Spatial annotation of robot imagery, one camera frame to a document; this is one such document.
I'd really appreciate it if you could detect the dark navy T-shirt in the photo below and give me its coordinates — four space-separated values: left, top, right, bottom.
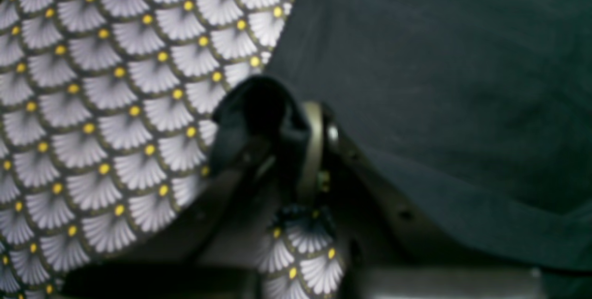
210 0 591 272

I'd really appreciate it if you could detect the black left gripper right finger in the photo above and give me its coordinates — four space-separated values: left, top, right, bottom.
297 101 546 299

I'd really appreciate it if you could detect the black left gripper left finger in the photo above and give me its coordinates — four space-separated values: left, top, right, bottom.
61 137 273 299

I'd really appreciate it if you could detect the fan patterned tablecloth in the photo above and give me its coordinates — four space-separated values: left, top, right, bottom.
0 0 345 299

